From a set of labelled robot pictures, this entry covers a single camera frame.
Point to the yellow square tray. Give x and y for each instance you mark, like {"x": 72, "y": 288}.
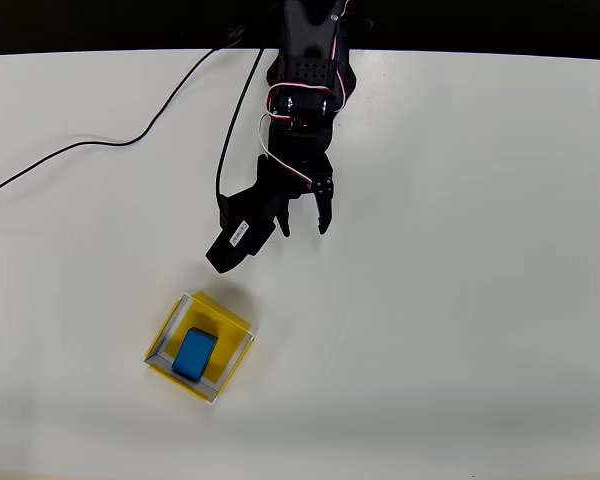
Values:
{"x": 230, "y": 330}

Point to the blue rectangular block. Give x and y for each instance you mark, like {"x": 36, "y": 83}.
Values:
{"x": 195, "y": 352}

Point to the black webcam on bracket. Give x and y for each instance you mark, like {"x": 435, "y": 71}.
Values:
{"x": 240, "y": 240}

